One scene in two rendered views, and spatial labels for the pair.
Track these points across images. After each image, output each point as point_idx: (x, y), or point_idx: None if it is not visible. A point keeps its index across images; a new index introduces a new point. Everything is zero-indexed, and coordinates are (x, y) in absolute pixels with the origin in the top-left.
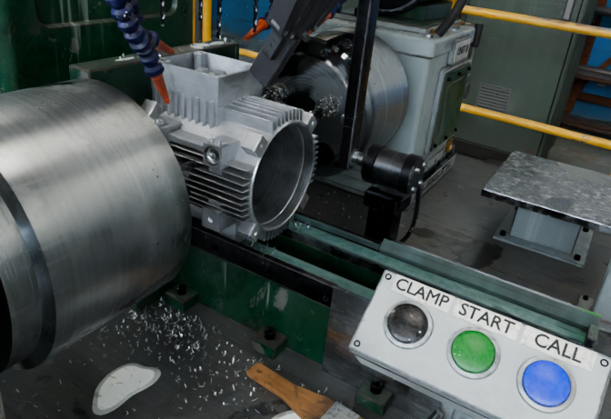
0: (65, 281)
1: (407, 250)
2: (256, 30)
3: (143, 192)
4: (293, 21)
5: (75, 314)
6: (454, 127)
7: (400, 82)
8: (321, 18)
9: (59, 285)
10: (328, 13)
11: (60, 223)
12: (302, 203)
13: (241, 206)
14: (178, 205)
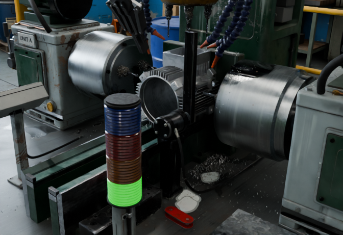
0: (72, 68)
1: None
2: (211, 45)
3: (93, 61)
4: (123, 25)
5: (75, 79)
6: None
7: (263, 107)
8: (138, 28)
9: (71, 68)
10: (140, 27)
11: (76, 55)
12: None
13: None
14: (99, 71)
